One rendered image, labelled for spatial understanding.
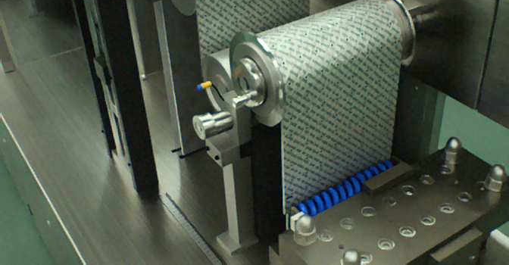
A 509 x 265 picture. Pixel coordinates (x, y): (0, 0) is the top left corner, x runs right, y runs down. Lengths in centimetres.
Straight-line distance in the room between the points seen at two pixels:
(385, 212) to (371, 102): 18
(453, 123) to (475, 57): 206
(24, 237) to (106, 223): 143
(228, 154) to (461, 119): 225
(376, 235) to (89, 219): 57
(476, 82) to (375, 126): 18
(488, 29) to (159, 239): 68
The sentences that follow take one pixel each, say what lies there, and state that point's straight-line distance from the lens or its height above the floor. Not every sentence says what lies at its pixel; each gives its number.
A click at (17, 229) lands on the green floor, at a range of 266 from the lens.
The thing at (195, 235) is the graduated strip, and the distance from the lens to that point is 114.
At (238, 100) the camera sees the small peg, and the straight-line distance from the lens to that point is 86.
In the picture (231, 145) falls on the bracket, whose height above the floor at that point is 114.
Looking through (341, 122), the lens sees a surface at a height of 116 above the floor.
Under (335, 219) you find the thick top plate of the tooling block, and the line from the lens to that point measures 97.
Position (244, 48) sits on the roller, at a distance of 88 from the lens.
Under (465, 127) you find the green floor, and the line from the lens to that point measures 305.
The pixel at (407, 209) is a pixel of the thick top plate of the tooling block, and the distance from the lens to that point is 100.
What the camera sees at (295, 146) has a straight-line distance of 91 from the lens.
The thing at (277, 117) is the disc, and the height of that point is 121.
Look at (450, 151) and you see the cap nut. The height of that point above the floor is 105.
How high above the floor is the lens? 170
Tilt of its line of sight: 35 degrees down
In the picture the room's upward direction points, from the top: 3 degrees counter-clockwise
